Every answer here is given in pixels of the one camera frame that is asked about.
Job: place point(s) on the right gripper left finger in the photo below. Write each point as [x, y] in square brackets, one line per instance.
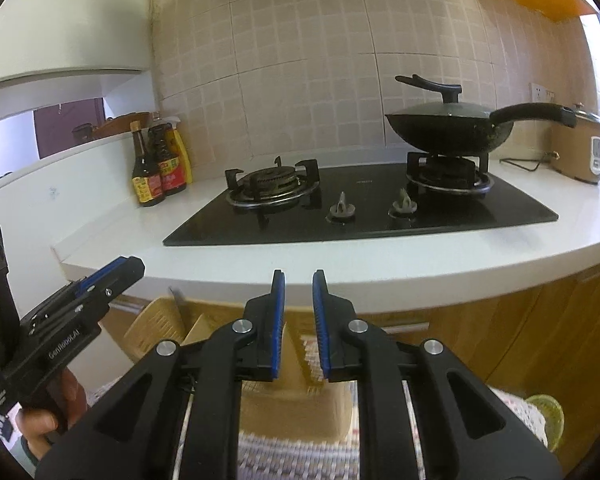
[249, 348]

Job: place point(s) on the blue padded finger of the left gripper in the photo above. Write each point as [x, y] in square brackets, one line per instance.
[110, 281]

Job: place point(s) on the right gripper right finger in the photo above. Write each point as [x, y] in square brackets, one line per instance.
[353, 350]

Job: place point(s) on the person left hand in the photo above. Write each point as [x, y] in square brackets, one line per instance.
[35, 423]

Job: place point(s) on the beige plastic utensil basket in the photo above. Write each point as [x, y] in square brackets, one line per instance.
[187, 321]

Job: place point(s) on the striped woven table mat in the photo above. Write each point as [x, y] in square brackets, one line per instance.
[290, 454]

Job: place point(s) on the red label sauce bottle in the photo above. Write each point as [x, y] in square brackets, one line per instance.
[171, 170]

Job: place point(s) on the black glass gas stove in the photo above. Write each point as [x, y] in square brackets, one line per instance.
[427, 194]

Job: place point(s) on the yellow bottle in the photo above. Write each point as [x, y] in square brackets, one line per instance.
[182, 153]

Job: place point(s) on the wooden cabinet front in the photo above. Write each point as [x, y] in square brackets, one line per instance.
[539, 348]

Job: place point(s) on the black wok with lid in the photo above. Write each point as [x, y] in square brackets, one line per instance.
[451, 127]

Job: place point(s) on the brown rice cooker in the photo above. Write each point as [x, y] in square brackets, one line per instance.
[578, 148]

